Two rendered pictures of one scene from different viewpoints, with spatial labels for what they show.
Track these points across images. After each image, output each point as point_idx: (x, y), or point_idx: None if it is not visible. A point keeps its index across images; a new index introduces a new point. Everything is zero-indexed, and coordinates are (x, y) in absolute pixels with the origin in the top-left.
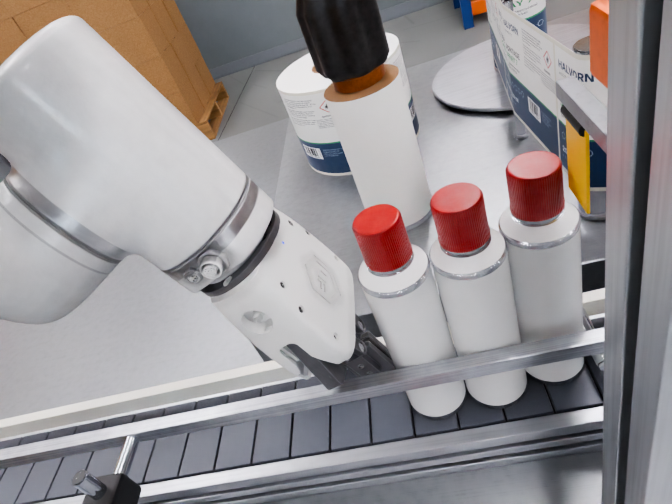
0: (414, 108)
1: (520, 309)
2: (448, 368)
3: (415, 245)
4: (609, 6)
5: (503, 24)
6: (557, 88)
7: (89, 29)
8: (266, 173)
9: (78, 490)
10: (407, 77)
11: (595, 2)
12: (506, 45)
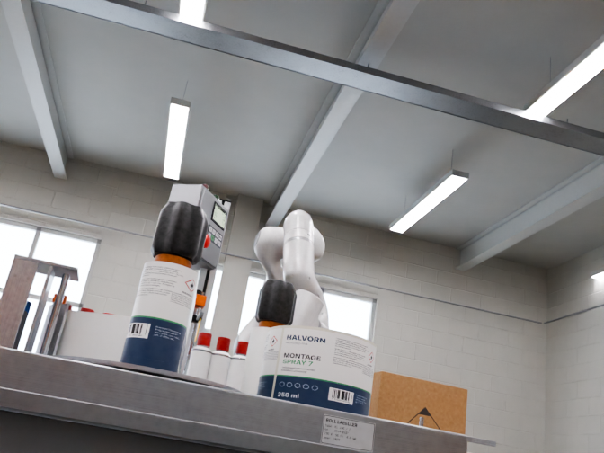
0: (257, 389)
1: None
2: None
3: (235, 357)
4: (211, 295)
5: (191, 318)
6: (203, 314)
7: (296, 292)
8: None
9: None
10: (262, 361)
11: (206, 296)
12: (189, 331)
